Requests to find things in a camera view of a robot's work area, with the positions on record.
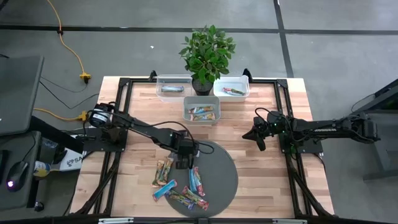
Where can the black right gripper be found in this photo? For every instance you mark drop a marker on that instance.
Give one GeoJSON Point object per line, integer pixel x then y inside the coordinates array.
{"type": "Point", "coordinates": [270, 124]}

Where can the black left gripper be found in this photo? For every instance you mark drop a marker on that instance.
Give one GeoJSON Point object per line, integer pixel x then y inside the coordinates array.
{"type": "Point", "coordinates": [185, 147]}

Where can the orange green granola bar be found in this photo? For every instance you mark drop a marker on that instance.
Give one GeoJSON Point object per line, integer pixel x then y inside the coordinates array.
{"type": "Point", "coordinates": [202, 117]}
{"type": "Point", "coordinates": [158, 174]}
{"type": "Point", "coordinates": [166, 169]}
{"type": "Point", "coordinates": [200, 109]}

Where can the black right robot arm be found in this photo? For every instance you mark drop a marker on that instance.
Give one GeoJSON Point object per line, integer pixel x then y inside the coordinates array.
{"type": "Point", "coordinates": [326, 129]}

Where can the white plastic bin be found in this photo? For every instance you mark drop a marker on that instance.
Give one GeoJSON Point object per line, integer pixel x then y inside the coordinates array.
{"type": "Point", "coordinates": [231, 82]}

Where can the grey plastic bin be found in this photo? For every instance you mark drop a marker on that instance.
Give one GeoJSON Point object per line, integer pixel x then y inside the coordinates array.
{"type": "Point", "coordinates": [202, 101]}

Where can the clear plastic bin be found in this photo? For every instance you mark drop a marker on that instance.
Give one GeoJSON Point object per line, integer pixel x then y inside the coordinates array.
{"type": "Point", "coordinates": [174, 79]}

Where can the green potted plant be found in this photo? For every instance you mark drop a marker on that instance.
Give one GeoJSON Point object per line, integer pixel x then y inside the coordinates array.
{"type": "Point", "coordinates": [206, 56]}

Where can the white printed bag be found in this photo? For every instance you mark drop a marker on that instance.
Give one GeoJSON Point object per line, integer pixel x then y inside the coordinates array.
{"type": "Point", "coordinates": [73, 161]}

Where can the black metal cart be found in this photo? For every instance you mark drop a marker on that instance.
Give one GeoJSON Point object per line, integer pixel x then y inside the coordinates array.
{"type": "Point", "coordinates": [382, 161]}

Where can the white yellow bottle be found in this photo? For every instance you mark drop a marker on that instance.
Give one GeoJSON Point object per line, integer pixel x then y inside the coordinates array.
{"type": "Point", "coordinates": [40, 168]}

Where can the small black knob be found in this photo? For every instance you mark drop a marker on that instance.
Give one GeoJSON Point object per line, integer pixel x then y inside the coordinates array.
{"type": "Point", "coordinates": [38, 207]}

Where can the black computer mouse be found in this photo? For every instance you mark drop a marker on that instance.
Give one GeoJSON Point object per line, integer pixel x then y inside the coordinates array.
{"type": "Point", "coordinates": [17, 174]}

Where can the grey desk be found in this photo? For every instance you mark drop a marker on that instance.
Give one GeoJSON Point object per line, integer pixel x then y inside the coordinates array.
{"type": "Point", "coordinates": [15, 199]}

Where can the dark grey laptop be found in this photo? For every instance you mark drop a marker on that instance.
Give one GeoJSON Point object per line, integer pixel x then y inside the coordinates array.
{"type": "Point", "coordinates": [18, 93]}

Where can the silver metal bracket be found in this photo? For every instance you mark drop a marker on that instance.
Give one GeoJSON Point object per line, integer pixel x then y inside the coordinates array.
{"type": "Point", "coordinates": [289, 221]}
{"type": "Point", "coordinates": [115, 221]}

